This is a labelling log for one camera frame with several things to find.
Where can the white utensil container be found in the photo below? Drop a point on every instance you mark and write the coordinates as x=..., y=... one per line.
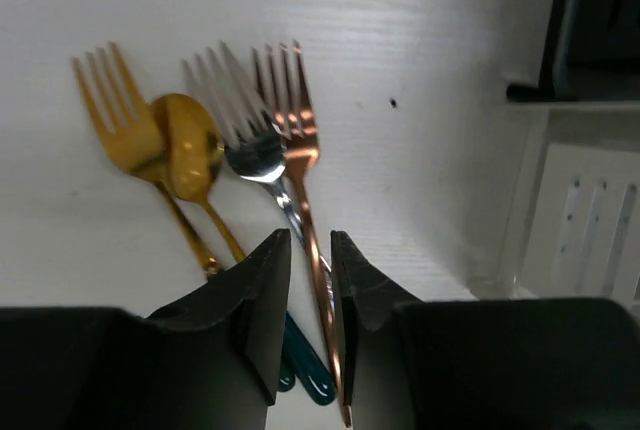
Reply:
x=573, y=226

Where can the black utensil container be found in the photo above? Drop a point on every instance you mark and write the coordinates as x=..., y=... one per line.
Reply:
x=591, y=53

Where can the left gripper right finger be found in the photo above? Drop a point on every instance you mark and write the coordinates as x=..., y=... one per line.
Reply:
x=568, y=363

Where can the gold fork green handle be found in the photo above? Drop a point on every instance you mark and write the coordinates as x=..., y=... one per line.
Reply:
x=128, y=132

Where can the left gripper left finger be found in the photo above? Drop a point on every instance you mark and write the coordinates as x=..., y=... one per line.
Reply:
x=209, y=360

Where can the gold spoon green handle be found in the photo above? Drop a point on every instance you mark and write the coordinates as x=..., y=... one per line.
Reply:
x=196, y=154

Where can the silver fork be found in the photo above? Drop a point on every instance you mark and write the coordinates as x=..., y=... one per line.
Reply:
x=254, y=146

